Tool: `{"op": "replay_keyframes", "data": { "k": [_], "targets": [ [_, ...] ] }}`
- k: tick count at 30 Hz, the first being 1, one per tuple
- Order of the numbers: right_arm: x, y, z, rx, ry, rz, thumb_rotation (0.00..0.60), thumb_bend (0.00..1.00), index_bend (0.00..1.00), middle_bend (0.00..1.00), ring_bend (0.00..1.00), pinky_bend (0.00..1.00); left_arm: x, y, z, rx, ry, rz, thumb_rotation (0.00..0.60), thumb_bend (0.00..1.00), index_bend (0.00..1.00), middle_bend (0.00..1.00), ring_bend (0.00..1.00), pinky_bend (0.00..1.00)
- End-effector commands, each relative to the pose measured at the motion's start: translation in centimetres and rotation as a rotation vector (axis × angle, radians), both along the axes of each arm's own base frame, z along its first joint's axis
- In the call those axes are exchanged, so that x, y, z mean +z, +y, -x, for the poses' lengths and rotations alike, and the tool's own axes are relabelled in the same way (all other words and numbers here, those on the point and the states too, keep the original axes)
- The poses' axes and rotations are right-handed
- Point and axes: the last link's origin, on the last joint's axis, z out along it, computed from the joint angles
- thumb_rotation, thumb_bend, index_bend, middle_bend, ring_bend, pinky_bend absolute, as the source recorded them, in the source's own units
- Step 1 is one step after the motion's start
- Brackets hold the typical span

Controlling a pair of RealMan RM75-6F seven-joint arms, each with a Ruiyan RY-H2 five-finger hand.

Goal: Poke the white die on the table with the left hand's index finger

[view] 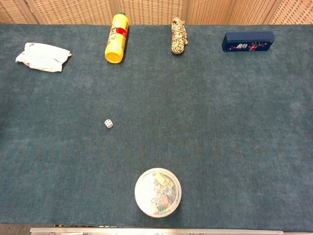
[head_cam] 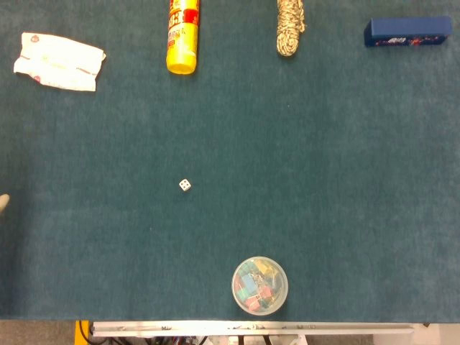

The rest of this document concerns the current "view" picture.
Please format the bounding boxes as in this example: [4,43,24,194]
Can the teal felt table mat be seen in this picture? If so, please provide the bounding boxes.
[0,23,313,232]

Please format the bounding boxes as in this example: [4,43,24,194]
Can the clear round tub binder clips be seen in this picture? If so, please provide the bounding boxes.
[134,167,182,218]

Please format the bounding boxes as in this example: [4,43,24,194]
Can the yellow plastic bottle red label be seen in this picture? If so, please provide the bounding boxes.
[104,11,130,64]

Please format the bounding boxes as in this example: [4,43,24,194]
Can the woven rattan folding screen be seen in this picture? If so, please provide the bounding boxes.
[0,0,313,25]

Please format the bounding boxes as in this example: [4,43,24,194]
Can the dark blue rectangular box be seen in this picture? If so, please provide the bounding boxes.
[222,31,276,53]

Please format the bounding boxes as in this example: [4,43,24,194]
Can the white tissue packet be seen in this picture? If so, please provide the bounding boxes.
[15,42,72,73]

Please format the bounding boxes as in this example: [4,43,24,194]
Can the beige patterned rope bundle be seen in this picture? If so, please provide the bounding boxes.
[170,17,189,55]

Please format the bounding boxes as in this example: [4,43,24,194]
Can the aluminium profile rail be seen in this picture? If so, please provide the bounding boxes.
[29,227,284,235]

